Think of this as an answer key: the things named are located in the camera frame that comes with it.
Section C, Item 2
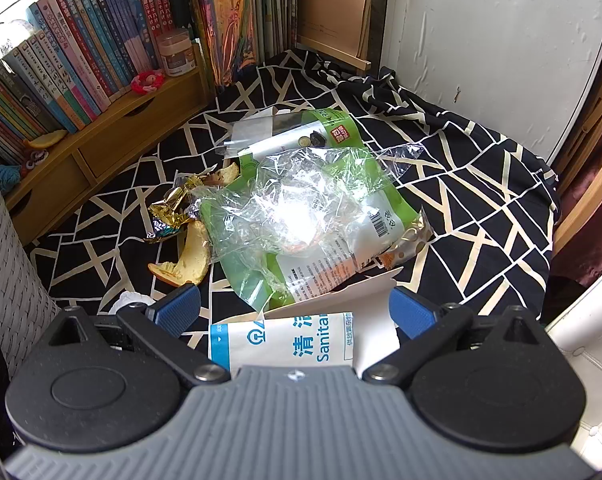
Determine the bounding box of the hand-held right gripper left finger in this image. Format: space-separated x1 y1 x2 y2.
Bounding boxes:
33 284 232 388

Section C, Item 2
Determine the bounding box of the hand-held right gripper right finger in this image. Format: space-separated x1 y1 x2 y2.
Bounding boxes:
361 287 549 391

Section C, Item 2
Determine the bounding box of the white paper sheet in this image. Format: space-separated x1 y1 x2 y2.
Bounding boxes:
213 265 399 376

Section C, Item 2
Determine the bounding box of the white tissue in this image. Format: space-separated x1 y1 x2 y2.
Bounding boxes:
113 290 156 313

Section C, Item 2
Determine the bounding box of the green snack bag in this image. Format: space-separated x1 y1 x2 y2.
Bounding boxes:
198 108 422 311

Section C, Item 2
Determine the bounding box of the grey woven trash bin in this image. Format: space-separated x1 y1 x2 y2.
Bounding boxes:
0 187 62 381

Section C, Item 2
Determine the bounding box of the row of upright paperback books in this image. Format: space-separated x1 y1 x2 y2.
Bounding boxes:
0 0 192 161

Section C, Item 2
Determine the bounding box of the row of thin picture books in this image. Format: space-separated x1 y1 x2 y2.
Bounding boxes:
183 0 302 91

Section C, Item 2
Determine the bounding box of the large orange peel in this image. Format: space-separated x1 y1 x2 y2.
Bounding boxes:
148 220 212 288

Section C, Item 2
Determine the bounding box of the brown dotted snack wrapper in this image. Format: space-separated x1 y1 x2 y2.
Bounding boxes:
376 210 434 268

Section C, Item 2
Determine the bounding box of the gold foil wrapper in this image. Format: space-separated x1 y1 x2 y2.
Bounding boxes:
146 174 206 243

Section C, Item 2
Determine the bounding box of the black white patterned cloth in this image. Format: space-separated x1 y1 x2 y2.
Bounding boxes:
26 49 562 356

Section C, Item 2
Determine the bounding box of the crumpled clear plastic wrap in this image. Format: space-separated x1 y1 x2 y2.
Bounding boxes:
191 145 426 281

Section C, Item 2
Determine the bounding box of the clear plastic sheet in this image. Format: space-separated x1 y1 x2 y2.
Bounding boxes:
217 114 282 160

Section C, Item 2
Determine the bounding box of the wooden desktop shelf with drawers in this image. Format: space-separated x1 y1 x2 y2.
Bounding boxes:
3 45 216 246

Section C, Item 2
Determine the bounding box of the white padded seat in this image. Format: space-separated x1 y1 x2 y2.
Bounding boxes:
546 255 602 466

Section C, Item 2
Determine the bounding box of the maroon cloth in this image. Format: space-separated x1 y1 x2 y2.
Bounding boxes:
551 120 602 286

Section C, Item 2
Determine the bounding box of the yellow curved piece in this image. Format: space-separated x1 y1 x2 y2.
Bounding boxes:
23 130 68 150

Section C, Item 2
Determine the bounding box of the red pink hair scrunchie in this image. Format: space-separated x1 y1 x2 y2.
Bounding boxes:
131 71 166 93

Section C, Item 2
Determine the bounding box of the clear plastic jar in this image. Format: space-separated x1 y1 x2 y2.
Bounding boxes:
156 30 198 77

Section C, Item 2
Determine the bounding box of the clear plastic packet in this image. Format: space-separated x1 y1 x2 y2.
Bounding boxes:
0 19 34 58

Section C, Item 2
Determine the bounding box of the brown framed board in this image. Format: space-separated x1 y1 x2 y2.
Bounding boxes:
296 0 392 72

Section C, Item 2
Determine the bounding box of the light wooden frame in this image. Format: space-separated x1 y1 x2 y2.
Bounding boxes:
551 50 602 256

